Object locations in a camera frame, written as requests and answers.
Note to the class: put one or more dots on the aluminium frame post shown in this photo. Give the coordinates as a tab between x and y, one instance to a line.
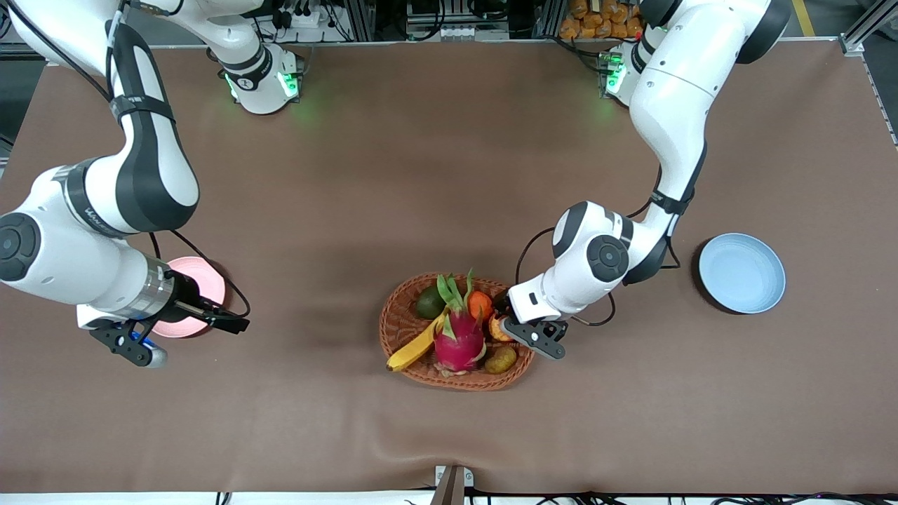
547	17
359	19
866	24

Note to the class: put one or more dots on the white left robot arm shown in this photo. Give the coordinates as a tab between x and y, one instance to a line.
673	91

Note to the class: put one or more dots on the orange fruit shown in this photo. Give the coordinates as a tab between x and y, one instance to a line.
482	305

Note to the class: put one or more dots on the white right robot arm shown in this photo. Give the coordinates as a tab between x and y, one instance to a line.
147	161

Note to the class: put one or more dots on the dark green avocado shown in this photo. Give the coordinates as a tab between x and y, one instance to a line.
430	303

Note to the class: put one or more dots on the yellow banana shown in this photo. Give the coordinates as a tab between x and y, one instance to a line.
414	348

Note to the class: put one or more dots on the red yellow apple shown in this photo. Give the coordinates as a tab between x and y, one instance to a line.
498	330

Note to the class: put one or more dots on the white power strip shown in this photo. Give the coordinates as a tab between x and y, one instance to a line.
309	15

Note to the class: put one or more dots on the brown kiwi fruit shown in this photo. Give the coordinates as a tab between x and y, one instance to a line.
500	360

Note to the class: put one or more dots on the brown table cover cloth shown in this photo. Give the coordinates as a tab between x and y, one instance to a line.
449	175

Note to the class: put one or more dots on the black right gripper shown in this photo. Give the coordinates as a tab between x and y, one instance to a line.
186	292

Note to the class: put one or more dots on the bag of orange buns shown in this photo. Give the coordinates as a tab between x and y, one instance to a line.
596	19

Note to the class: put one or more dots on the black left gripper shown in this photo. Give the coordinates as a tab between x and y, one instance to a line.
502	304

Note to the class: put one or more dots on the pink dragon fruit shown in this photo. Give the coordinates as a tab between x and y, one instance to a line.
459	340

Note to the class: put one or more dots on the pink plate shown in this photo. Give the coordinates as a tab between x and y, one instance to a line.
200	277

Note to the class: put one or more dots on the light blue plate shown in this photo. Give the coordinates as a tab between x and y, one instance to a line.
741	273

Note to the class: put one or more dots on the brown wicker basket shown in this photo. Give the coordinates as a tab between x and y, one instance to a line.
410	326

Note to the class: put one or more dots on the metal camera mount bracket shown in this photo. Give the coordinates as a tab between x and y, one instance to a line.
452	484

